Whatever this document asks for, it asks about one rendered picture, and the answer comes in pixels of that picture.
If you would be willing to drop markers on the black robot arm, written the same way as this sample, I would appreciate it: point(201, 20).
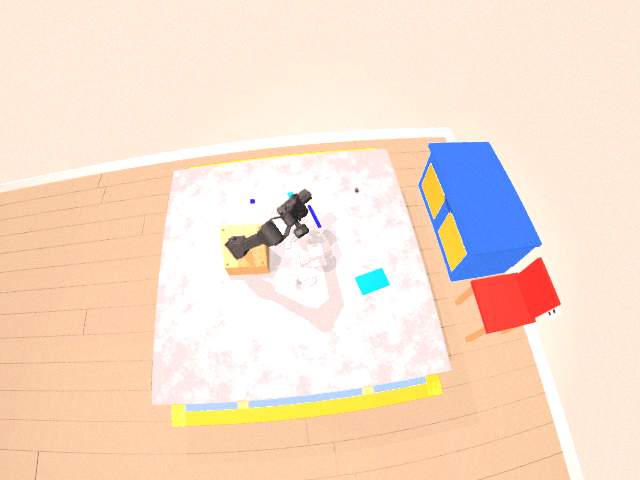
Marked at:
point(269, 234)

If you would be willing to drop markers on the cyan flat plate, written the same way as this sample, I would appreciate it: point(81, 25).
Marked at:
point(372, 281)

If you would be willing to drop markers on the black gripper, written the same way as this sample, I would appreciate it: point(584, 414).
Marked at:
point(301, 230)

